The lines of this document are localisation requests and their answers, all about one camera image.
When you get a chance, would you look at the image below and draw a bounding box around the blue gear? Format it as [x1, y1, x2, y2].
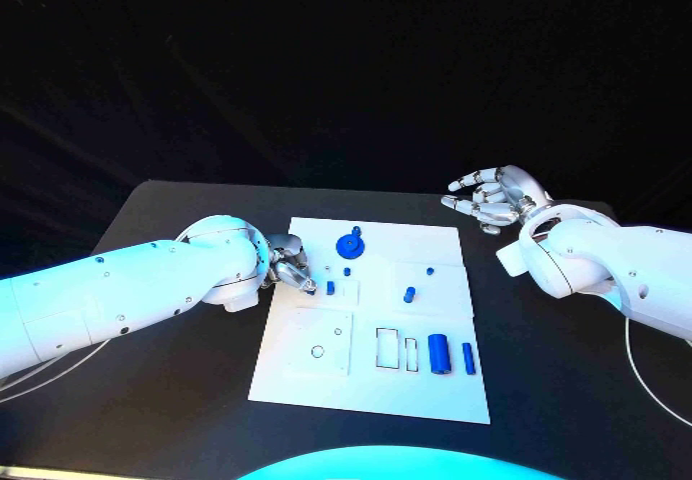
[334, 225, 366, 260]

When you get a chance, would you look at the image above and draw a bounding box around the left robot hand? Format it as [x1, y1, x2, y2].
[261, 233, 318, 295]

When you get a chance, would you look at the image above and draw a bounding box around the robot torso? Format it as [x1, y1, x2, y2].
[235, 444, 568, 480]

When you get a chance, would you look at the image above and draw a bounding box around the white cable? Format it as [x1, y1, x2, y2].
[0, 337, 112, 404]
[624, 316, 692, 429]
[0, 350, 72, 393]

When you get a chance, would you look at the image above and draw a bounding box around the thick long blue cylinder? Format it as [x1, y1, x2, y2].
[426, 333, 452, 375]

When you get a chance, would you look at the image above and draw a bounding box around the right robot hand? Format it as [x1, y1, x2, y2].
[439, 164, 556, 236]

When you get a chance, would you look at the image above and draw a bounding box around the white task board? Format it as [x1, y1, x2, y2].
[246, 216, 491, 426]

